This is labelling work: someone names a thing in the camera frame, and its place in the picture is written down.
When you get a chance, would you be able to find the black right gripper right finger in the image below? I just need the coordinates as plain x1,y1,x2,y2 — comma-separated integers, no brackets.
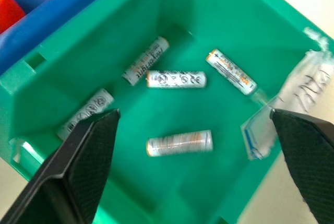
270,108,334,224

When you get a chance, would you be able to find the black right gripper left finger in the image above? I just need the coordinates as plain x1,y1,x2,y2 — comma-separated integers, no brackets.
0,108,121,224

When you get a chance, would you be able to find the blue plastic bin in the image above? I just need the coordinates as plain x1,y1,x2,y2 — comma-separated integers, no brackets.
0,0,123,76

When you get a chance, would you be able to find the green plastic bin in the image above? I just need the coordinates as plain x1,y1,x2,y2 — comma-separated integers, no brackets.
0,0,334,224

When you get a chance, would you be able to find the white AA battery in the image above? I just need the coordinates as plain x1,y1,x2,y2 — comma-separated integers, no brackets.
146,70,208,89
56,88,115,141
122,36,170,87
146,129,214,158
205,48,258,96

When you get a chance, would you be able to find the red-orange plastic block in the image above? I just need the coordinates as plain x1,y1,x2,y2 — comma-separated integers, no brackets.
0,0,26,36

